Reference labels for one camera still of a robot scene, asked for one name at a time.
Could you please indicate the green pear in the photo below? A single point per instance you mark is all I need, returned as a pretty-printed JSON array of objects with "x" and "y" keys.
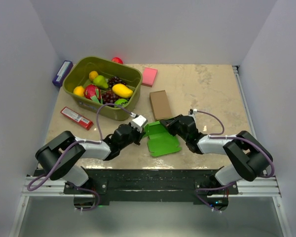
[{"x": 101, "y": 82}]

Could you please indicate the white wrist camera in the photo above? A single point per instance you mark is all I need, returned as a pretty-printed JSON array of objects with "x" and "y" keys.
[
  {"x": 139, "y": 123},
  {"x": 192, "y": 112}
]

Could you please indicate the purple blue box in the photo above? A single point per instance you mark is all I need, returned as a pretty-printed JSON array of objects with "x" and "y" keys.
[{"x": 62, "y": 73}]

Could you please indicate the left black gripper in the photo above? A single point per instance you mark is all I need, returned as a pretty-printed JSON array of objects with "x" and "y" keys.
[{"x": 139, "y": 135}]

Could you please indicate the pink box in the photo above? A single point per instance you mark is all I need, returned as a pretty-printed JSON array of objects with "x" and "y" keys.
[{"x": 149, "y": 75}]

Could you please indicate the brown cardboard box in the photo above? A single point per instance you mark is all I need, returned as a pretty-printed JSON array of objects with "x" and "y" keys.
[{"x": 160, "y": 105}]

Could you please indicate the green paper box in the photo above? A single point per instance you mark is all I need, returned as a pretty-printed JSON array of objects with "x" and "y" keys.
[{"x": 160, "y": 141}]

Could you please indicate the dark red grapes front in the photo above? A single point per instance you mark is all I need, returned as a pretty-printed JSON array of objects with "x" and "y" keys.
[{"x": 109, "y": 97}]

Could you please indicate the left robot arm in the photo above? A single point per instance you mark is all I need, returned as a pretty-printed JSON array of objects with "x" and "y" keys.
[{"x": 58, "y": 158}]

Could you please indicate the red apple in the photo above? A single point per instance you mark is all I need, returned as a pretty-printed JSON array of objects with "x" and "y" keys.
[{"x": 117, "y": 60}]

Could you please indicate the yellow lemon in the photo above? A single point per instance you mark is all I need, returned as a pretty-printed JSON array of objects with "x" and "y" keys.
[{"x": 79, "y": 91}]

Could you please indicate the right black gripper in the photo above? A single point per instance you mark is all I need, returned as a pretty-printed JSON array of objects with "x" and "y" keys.
[{"x": 170, "y": 123}]

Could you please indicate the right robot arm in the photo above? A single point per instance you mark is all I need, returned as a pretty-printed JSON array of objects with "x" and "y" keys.
[{"x": 249, "y": 159}]

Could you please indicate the yellow mango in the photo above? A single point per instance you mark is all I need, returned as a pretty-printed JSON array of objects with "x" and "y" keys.
[{"x": 122, "y": 91}]

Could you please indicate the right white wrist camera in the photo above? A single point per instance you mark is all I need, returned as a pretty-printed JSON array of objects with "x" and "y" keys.
[{"x": 192, "y": 112}]

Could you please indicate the small orange fruit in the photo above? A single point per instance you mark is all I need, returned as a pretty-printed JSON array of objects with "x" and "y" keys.
[{"x": 93, "y": 75}]

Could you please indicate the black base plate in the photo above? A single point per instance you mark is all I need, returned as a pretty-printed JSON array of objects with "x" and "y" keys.
[{"x": 147, "y": 185}]

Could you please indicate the olive green plastic bin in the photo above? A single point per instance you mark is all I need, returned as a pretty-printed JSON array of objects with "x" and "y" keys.
[{"x": 79, "y": 76}]

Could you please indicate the aluminium frame rail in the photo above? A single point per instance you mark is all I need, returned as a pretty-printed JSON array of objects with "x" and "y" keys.
[{"x": 50, "y": 189}]

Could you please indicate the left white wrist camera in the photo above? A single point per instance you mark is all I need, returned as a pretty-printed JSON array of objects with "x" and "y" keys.
[{"x": 139, "y": 123}]

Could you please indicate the dark purple grapes back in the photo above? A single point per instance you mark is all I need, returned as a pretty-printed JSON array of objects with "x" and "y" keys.
[{"x": 115, "y": 80}]

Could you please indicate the green round fruit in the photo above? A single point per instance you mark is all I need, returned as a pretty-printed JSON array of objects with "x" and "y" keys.
[{"x": 120, "y": 102}]

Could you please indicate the red rectangular box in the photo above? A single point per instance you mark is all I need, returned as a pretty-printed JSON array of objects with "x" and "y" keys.
[{"x": 77, "y": 118}]

